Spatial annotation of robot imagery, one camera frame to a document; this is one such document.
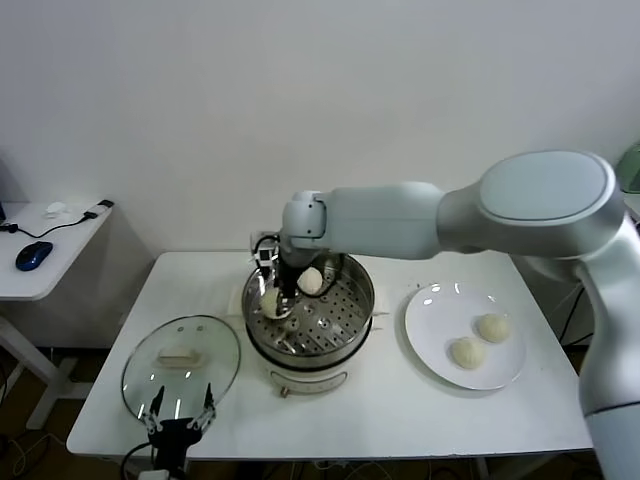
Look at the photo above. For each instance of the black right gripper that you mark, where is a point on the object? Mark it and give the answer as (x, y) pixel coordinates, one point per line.
(289, 275)

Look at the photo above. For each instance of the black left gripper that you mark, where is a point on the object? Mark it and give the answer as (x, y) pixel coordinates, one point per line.
(175, 432)

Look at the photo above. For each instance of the white steamed baozi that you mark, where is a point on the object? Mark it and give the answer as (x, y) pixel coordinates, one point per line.
(494, 328)
(269, 302)
(310, 281)
(469, 354)

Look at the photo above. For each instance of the round glass pot lid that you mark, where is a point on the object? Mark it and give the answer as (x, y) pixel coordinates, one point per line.
(215, 350)

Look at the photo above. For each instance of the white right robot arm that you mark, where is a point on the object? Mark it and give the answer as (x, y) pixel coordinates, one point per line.
(390, 220)

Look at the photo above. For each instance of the stainless steel steamer basket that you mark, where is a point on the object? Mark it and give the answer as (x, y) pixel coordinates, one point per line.
(350, 300)

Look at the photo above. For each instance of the cream electric cooker pot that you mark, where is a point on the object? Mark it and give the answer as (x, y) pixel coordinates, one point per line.
(310, 377)

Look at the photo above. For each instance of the white side desk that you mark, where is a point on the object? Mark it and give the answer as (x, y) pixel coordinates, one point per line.
(60, 250)

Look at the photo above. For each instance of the small black white adapter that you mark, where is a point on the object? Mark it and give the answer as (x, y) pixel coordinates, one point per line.
(106, 206)

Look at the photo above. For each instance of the blue computer mouse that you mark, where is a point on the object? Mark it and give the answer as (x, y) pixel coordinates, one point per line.
(34, 256)

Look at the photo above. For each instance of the white oval plate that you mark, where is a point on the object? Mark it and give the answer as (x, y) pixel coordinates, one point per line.
(505, 370)

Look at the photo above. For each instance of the small white crumpled object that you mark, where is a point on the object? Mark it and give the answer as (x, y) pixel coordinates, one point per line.
(56, 210)

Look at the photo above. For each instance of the white side table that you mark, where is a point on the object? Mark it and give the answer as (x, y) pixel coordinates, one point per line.
(636, 210)

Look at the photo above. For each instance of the pale green appliance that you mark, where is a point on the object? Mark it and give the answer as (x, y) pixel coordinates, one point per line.
(634, 170)

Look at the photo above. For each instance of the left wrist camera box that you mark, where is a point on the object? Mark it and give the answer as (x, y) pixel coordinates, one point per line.
(150, 475)

